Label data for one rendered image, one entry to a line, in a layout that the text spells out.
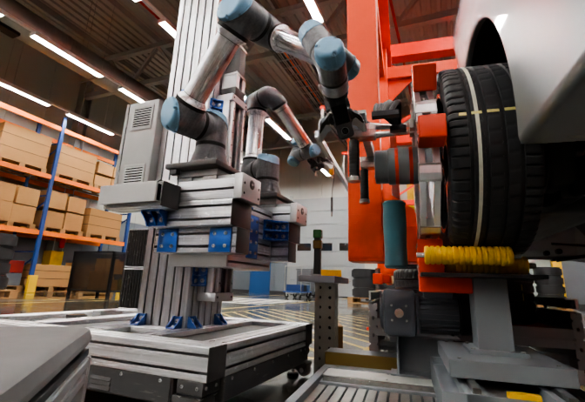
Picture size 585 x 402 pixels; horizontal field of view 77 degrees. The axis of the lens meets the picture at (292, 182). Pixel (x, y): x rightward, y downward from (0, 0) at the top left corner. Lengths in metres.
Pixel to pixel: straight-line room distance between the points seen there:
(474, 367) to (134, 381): 0.97
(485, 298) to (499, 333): 0.10
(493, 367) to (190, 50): 1.75
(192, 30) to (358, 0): 0.94
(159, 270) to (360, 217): 0.92
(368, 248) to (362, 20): 1.25
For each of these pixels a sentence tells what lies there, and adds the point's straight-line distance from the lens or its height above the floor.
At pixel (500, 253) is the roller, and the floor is 0.52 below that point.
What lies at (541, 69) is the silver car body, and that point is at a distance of 0.88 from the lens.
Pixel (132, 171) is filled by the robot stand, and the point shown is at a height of 0.88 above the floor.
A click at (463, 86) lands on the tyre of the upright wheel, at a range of 1.25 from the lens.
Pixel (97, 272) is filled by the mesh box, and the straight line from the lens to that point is 9.41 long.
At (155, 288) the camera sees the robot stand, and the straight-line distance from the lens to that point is 1.69.
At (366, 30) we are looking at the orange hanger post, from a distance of 2.22.
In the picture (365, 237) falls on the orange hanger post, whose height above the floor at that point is 0.63.
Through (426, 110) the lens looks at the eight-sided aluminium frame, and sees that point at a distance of 1.23.
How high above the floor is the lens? 0.41
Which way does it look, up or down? 15 degrees up
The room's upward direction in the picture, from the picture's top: 2 degrees clockwise
